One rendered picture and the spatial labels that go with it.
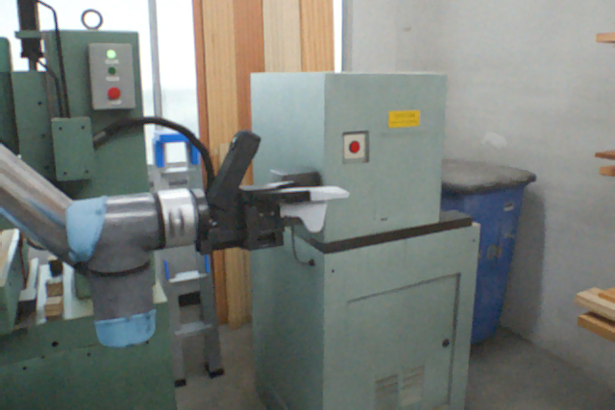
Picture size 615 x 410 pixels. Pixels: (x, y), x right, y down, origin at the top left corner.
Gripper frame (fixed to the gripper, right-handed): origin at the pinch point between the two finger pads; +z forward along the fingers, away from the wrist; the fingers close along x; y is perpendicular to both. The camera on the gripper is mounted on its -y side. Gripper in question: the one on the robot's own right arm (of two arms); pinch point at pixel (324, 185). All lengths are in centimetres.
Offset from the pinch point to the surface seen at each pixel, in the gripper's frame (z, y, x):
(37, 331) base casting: -46, 36, -70
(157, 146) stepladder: 1, -8, -153
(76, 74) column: -31, -27, -72
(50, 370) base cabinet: -44, 48, -71
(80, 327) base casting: -36, 38, -70
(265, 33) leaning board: 73, -68, -199
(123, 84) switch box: -20, -24, -66
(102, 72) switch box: -25, -27, -66
